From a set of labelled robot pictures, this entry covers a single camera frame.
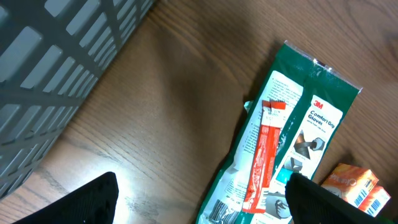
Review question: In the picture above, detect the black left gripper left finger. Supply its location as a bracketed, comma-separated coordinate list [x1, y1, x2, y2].
[14, 172, 119, 224]

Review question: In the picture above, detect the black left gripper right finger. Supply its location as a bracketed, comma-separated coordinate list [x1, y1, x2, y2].
[285, 173, 389, 224]

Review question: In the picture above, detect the orange small box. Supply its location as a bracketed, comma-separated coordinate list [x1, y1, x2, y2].
[321, 163, 379, 208]
[358, 185, 391, 217]

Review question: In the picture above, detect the red white snack stick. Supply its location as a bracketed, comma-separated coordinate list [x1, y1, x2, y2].
[243, 100, 286, 213]

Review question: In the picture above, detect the green white snack bag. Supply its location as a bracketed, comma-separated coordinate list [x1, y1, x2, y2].
[196, 42, 360, 223]

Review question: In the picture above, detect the light teal wipes packet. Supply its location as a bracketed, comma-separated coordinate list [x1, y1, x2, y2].
[244, 101, 253, 113]

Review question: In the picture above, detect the grey plastic basket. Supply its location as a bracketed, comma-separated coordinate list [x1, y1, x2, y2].
[1, 0, 154, 197]

